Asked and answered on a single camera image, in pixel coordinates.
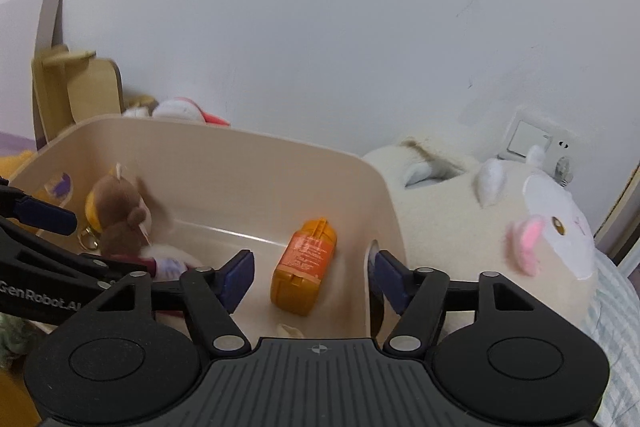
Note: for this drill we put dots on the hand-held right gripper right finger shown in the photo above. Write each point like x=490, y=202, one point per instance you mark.
x=389, y=281

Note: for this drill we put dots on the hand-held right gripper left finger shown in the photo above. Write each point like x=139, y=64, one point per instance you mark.
x=239, y=279

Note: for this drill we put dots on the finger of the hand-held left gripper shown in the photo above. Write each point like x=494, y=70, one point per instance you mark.
x=60, y=254
x=47, y=214

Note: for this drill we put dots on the beige plastic storage bin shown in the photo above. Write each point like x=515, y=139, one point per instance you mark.
x=250, y=177

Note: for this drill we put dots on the clear purple packet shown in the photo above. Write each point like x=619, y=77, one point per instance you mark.
x=60, y=188

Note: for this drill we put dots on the green fuzzy cloth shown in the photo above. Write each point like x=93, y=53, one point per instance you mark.
x=12, y=339

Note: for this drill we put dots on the yellow plush toy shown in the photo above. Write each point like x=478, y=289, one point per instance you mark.
x=15, y=163

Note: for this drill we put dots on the orange toy suitcase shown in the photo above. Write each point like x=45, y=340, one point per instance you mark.
x=305, y=264

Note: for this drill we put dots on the small cream piece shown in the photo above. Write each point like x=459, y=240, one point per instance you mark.
x=290, y=331

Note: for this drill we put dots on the large cream plush cat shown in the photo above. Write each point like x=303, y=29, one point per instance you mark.
x=450, y=217

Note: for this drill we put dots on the light wooden stool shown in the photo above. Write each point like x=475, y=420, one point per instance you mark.
x=85, y=87

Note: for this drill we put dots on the white and red plush toy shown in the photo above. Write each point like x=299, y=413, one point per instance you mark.
x=177, y=109

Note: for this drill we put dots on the striped bed sheet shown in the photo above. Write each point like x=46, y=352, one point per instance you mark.
x=617, y=317

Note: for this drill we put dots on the white wall switch socket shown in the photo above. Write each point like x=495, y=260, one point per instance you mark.
x=527, y=138

